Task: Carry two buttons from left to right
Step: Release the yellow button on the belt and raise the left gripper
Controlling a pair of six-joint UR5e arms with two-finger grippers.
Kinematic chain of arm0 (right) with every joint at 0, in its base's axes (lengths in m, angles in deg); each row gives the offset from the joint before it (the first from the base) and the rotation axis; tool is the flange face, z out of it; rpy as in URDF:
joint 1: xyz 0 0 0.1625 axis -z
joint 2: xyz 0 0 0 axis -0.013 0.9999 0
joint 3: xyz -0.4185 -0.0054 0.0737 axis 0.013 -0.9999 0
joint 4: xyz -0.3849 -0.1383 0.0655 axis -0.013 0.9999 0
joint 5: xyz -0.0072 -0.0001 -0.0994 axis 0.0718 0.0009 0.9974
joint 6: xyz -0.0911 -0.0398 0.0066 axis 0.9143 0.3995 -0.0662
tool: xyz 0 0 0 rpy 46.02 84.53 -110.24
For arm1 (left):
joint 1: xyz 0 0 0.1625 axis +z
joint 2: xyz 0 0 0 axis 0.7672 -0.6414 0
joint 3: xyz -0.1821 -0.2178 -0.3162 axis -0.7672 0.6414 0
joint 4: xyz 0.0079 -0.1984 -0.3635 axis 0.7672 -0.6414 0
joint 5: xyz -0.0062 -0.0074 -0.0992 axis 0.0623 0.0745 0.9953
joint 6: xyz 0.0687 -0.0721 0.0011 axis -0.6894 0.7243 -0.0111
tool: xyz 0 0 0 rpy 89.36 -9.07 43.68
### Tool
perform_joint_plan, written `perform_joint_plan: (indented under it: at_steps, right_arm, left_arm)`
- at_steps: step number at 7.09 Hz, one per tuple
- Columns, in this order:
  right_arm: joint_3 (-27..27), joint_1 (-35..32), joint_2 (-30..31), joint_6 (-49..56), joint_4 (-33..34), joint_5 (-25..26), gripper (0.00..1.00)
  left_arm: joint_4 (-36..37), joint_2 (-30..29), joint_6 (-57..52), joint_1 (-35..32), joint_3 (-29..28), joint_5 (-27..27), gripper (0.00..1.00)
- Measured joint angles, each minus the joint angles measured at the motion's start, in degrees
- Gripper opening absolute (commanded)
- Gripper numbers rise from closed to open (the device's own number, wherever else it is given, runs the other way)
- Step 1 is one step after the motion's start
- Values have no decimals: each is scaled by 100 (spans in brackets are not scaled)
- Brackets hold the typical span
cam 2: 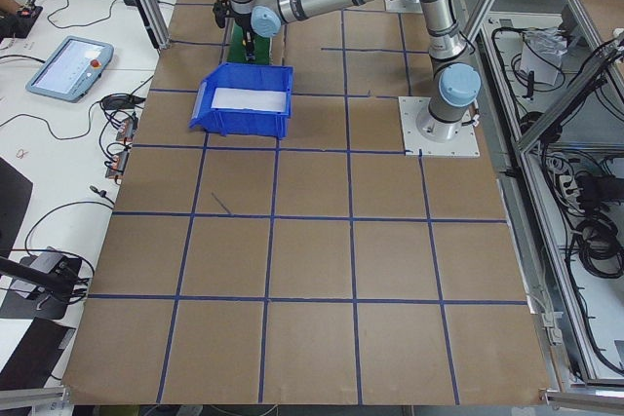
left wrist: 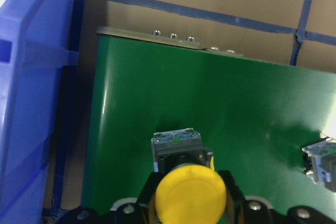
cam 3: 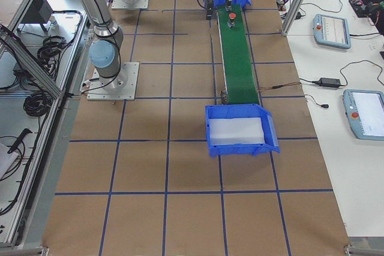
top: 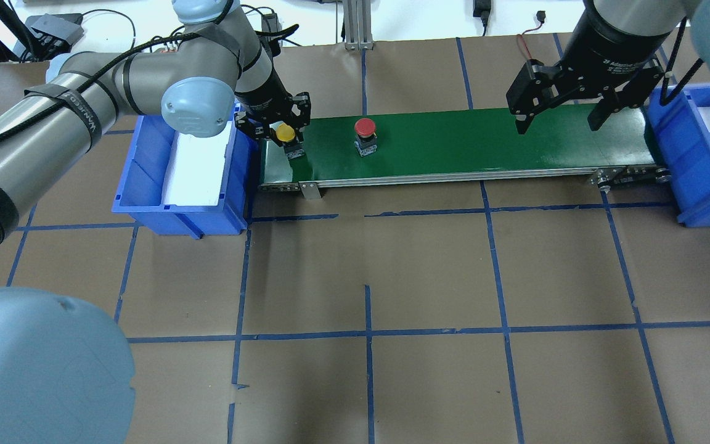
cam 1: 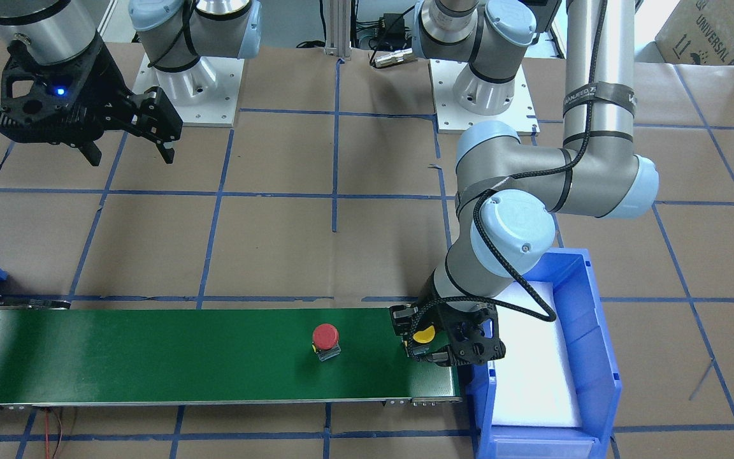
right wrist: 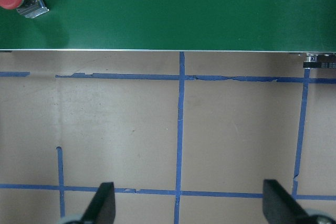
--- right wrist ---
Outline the green conveyor belt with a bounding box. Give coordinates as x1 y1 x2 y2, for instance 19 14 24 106
1 0 335 52

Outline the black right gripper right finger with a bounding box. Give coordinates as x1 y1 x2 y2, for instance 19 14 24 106
262 179 318 224

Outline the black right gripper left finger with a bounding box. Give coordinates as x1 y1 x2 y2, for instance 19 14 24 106
80 182 116 224

